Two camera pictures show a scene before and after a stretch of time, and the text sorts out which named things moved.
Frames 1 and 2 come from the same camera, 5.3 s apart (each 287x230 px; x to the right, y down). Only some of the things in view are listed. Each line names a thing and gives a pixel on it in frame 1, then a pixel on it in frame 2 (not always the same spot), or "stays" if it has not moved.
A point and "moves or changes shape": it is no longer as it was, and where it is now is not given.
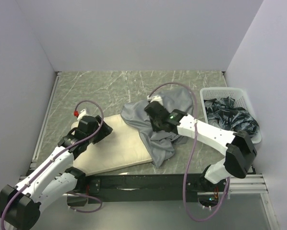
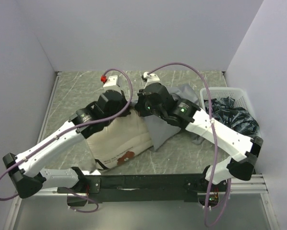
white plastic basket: [238, 94] stays
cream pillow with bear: [120, 147] moves or changes shape
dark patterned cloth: [223, 112] stays
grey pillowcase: [161, 144] moves or changes shape
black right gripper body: [156, 125] -> [144, 109]
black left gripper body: [104, 132] -> [123, 101]
